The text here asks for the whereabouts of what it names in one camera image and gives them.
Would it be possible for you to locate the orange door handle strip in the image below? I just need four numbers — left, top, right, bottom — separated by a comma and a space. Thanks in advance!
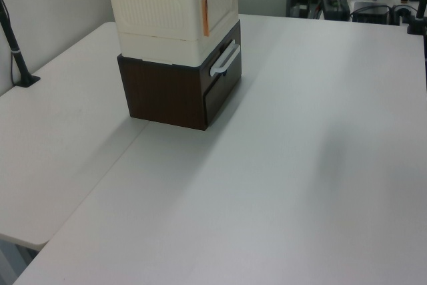
201, 0, 213, 37

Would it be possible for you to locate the black clamp camera stand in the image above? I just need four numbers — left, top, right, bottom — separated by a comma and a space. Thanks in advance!
404, 0, 427, 36

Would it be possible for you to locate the cream plastic cabinet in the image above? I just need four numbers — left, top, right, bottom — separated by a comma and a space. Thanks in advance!
103, 0, 240, 66

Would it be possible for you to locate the black device with green part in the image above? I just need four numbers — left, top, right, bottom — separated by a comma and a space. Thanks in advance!
320, 0, 352, 21

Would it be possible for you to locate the white drawer handle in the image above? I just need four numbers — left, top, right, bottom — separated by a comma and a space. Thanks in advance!
209, 39, 241, 77

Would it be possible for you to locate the black camera pole with base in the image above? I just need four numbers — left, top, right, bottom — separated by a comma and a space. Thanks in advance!
0, 0, 41, 89

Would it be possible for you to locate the black box device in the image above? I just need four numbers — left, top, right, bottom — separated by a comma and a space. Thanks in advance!
349, 3, 392, 25

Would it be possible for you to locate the dark brown wooden drawer unit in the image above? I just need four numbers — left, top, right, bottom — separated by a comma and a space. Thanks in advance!
116, 19, 243, 131

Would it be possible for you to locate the dark brown handleless drawer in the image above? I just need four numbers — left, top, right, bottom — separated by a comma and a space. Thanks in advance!
203, 77, 243, 126

